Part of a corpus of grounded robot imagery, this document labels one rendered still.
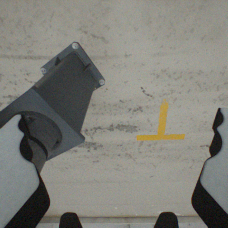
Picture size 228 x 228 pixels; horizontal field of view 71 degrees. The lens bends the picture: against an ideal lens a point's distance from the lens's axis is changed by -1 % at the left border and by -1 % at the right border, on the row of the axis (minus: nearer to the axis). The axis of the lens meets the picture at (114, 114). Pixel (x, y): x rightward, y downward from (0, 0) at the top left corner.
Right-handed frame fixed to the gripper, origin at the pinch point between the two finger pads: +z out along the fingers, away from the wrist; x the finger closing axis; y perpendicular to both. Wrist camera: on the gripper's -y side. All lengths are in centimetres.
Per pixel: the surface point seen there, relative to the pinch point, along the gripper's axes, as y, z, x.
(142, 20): 0, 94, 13
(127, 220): 225, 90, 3
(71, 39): 8, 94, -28
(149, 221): 224, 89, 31
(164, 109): 59, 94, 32
